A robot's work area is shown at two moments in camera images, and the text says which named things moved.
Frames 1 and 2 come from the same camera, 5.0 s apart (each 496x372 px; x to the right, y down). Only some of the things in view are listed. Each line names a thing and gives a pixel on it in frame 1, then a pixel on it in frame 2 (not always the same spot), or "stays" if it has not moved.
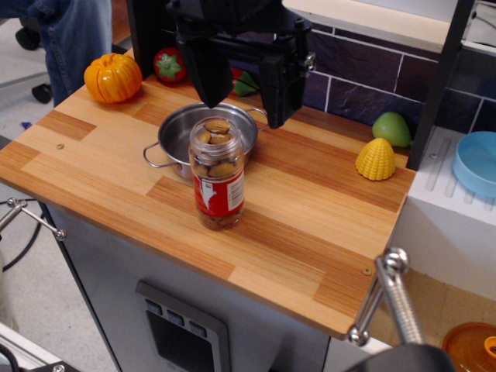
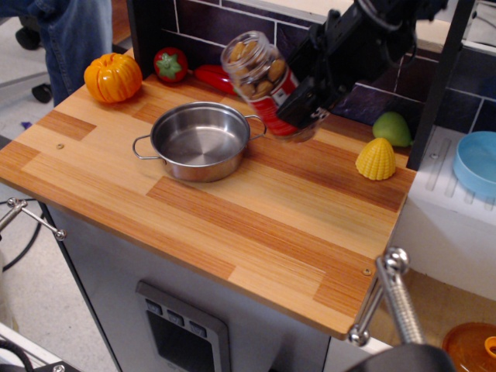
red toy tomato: x=169 y=65 stays
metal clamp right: x=411 y=355 stays
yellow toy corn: x=377 y=160 stays
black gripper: x=254 y=26 → x=353 y=46
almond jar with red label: x=217 y=158 → x=262 y=74
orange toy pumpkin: x=113 y=77 stays
